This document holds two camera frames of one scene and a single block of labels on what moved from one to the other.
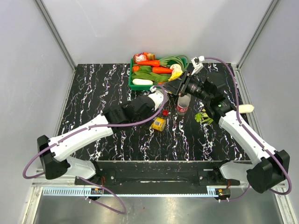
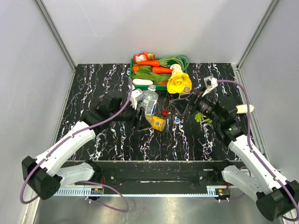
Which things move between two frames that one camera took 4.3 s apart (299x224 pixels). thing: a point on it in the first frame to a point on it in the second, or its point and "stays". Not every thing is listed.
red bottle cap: (165, 112) stays
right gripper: (180, 86) to (195, 98)
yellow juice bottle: (159, 123) stays
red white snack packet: (143, 56) stays
